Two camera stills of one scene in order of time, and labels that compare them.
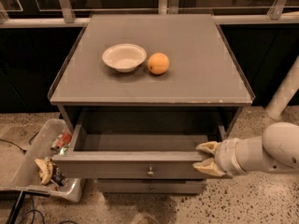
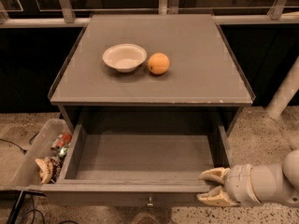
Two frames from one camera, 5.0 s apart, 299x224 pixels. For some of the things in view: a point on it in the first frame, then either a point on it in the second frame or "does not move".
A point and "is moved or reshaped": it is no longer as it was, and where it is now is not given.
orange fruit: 158,63 does not move
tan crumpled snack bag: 46,170 does not move
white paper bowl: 125,57 does not move
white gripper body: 226,156 to 239,184
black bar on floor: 16,209 does not move
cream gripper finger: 211,146 to 218,174
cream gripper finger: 208,166 to 218,197
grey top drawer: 138,144 is moved or reshaped
